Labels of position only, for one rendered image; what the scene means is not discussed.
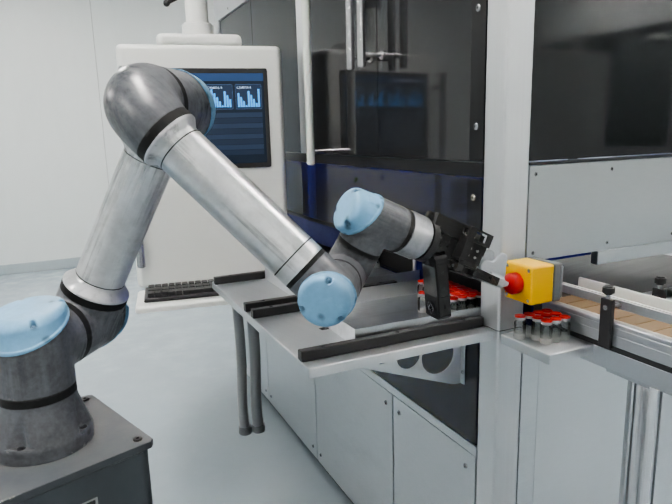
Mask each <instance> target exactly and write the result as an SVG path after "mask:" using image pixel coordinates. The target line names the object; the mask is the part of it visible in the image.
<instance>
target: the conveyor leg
mask: <svg viewBox="0 0 672 504"><path fill-rule="evenodd" d="M606 371H607V372H610V373H612V374H614V375H617V376H619V377H622V378H624V379H626V380H628V385H627V398H626V411H625V424H624V437H623V450H622V463H621V476H620V489H619V502H618V504H648V501H649V490H650V478H651V467H652V456H653V445H654V433H655V422H656V411H657V400H658V390H656V389H654V388H651V387H649V386H647V385H644V384H642V383H639V382H637V381H634V380H632V379H630V378H627V377H625V376H622V375H620V374H618V373H615V372H613V371H610V370H608V369H606Z"/></svg>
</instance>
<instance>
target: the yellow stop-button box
mask: <svg viewBox="0 0 672 504"><path fill-rule="evenodd" d="M561 270H562V263H559V262H555V261H551V260H547V259H543V258H539V257H535V256H533V257H528V258H521V259H514V260H508V261H507V265H506V274H508V273H513V272H517V273H519V274H520V275H521V277H522V278H523V281H524V288H523V291H522V292H521V293H519V294H514V295H511V294H509V293H507V292H506V291H505V296H506V297H508V298H511V299H514V300H516V301H519V302H522V303H525V304H528V305H536V304H541V303H547V302H551V301H559V300H560V289H561Z"/></svg>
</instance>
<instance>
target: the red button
mask: <svg viewBox="0 0 672 504"><path fill-rule="evenodd" d="M504 278H505V281H507V282H509V284H508V286H506V287H503V288H504V290H505V291H506V292H507V293H509V294H511V295H514V294H519V293H521V292H522V291H523V288H524V281H523V278H522V277H521V275H520V274H519V273H517V272H513V273H508V274H506V275H505V276H504Z"/></svg>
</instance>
